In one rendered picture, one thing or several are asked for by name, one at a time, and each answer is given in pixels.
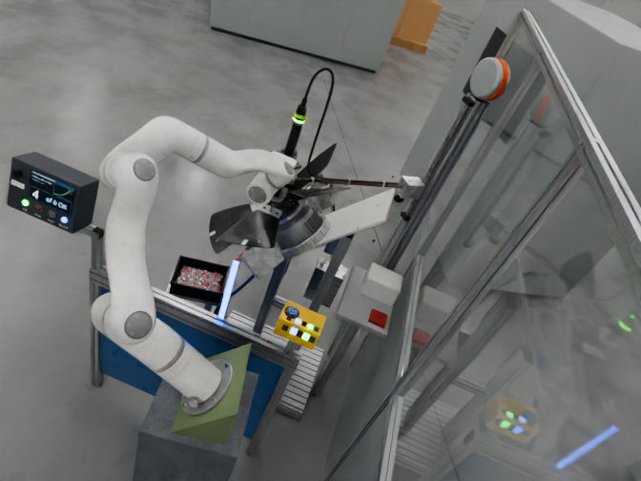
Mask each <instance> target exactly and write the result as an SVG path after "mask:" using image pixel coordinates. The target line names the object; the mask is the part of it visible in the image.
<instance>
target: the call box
mask: <svg viewBox="0 0 641 481"><path fill-rule="evenodd" d="M290 306H293V307H295V308H296V309H297V310H298V314H297V316H295V317H292V320H291V322H290V321H288V320H286V318H287V316H289V315H288V314H287V308H288V307H290ZM296 319H300V320H301V321H300V324H297V323H295V321H296ZM325 320H326V317H325V316H322V315H321V314H319V313H316V312H314V311H312V310H310V309H307V308H305V307H303V306H300V305H298V304H296V303H292V302H290V301H287V302H286V304H285V306H284V308H283V309H282V311H281V313H280V315H279V319H278V321H277V324H276V326H275V329H274V333H275V334H277V335H280V336H281V337H283V338H286V339H288V340H290V341H292V342H295V343H297V344H299V345H303V346H305V347H307V348H309V349H313V348H314V346H315V344H316V342H317V340H318V338H319V336H320V334H321V331H322V328H323V325H324V322H325ZM302 321H304V322H307V325H306V326H303V325H301V323H302ZM283 324H287V325H289V327H288V330H287V332H286V331H284V330H282V329H281V328H282V326H283ZM309 324H311V325H312V326H313V328H312V329H309V328H307V326H308V325H309ZM315 326H316V327H318V328H319V332H316V331H314V327H315ZM292 327H294V328H295V329H297V330H300V331H302V332H303V334H304V333H306V334H309V335H310V336H313V337H316V340H315V342H314V343H313V344H312V343H310V342H308V340H309V338H310V336H309V338H308V340H307V341H306V340H303V339H302V337H301V338H300V337H297V336H296V335H293V334H291V333H290V331H291V328H292Z"/></svg>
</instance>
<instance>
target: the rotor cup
mask: <svg viewBox="0 0 641 481"><path fill-rule="evenodd" d="M299 205H300V202H299V201H298V200H297V201H294V200H291V199H286V198H284V199H283V201H281V202H276V203H274V206H273V207H275V208H277V209H279V210H280V211H282V212H283V213H282V214H281V216H280V217H279V220H282V219H284V218H286V217H287V216H289V215H290V214H292V213H293V212H294V211H295V210H296V209H297V208H298V207H299Z"/></svg>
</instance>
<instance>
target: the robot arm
mask: <svg viewBox="0 0 641 481"><path fill-rule="evenodd" d="M285 147H286V146H284V147H283V148H281V149H280V150H278V151H265V150H260V149H248V150H241V151H233V150H230V149H229V148H227V147H225V146H224V145H222V144H220V143H218V142H217V141H215V140H213V139H212V138H210V137H208V136H206V135H205V134H203V133H201V132H200V131H198V130H196V129H194V128H193V127H191V126H189V125H187V124H186V123H184V122H182V121H180V120H178V119H176V118H174V117H171V116H166V115H164V116H159V117H156V118H154V119H152V120H151V121H149V122H148V123H147V124H146V125H144V126H143V127H142V128H141V129H139V130H138V131H137V132H136V133H134V134H133V135H132V136H130V137H129V138H127V139H126V140H124V141H123V142H121V143H120V144H119V145H117V146H116V147H115V148H114V149H112V150H111V151H110V152H109V153H108V154H107V155H106V156H105V158H104V159H103V160H102V162H101V164H100V166H99V169H98V174H99V177H100V179H101V181H102V182H103V184H104V185H105V186H107V187H108V188H110V189H113V190H115V195H114V200H113V203H112V206H111V209H110V212H109V215H108V218H107V222H106V234H105V255H106V265H107V271H108V277H109V283H110V290H111V292H109V293H106V294H104V295H102V296H100V297H99V298H98V299H96V301H95V302H94V303H93V306H92V309H91V318H92V322H93V325H94V326H95V327H96V328H97V329H98V330H99V331H100V332H101V333H102V334H103V335H105V336H106V337H107V338H109V339H110V340H111V341H113V342H114V343H116V344H117V345H119V346H120V347H121V348H123V349H124V350H126V351H127V352H128V353H130V354H131V355H132V356H134V357H135V358H136V359H137V360H138V361H140V362H141V363H142V364H144V365H145V366H147V367H148V368H149V369H150V370H152V371H153V372H154V373H156V374H157V375H158V376H160V377H161V378H162V379H163V380H165V381H166V382H167V383H169V384H170V385H171V386H172V387H174V388H175V389H177V390H178V391H179V392H180V393H182V398H181V405H182V408H183V410H184V411H185V412H186V413H187V414H189V415H191V416H199V415H202V414H205V413H207V412H208V411H210V410H212V409H213V408H214V407H215V406H216V405H218V404H219V402H220V401H221V400H222V399H223V398H224V396H225V395H226V393H227V391H228V390H229V388H230V385H231V384H232V380H233V368H232V366H231V365H230V364H229V363H228V362H227V361H226V360H223V359H215V360H213V361H211V362H210V361H208V360H207V359H206V358H205V357H204V356H203V355H201V354H200V353H199V352H198V351H197V350H196V349H195V348H193V347H192V346H191V345H190V344H189V343H188V342H187V341H185V340H184V339H183V338H182V337H181V336H180V335H179V334H177V333H176V332H175V331H174V330H173V329H171V328H170V327H169V326H168V325H166V324H165V323H163V322H162V321H161V320H159V319H158V318H157V317H156V312H155V300H154V295H153V291H152V287H151V283H150V279H149V275H148V270H147V264H146V255H145V248H146V227H147V221H148V217H149V214H150V210H151V208H152V205H153V203H154V200H155V196H156V193H157V188H158V169H157V166H156V164H157V163H159V161H161V160H162V159H164V158H165V157H167V156H168V155H170V154H176V155H178V156H180V157H183V158H185V159H187V160H189V161H191V162H193V163H194V164H196V165H198V166H200V167H202V168H204V169H206V170H208V171H210V172H212V173H214V174H216V175H218V176H221V177H223V178H233V177H236V176H238V175H241V174H245V173H251V172H258V174H257V175H256V176H255V178H254V179H253V180H252V181H251V183H250V184H249V185H248V186H247V189H246V194H247V197H248V199H249V200H251V201H252V202H253V203H254V204H257V205H265V204H267V203H268V202H269V201H270V199H271V198H272V197H273V195H274V194H275V193H276V192H277V191H278V190H279V189H280V188H281V187H283V186H284V185H286V184H287V183H289V182H290V181H291V180H292V179H293V177H294V175H295V170H297V169H300V168H301V164H300V163H299V162H298V160H297V156H298V154H297V150H296V151H295V153H294V154H293V155H292V157H288V156H286V155H284V150H285Z"/></svg>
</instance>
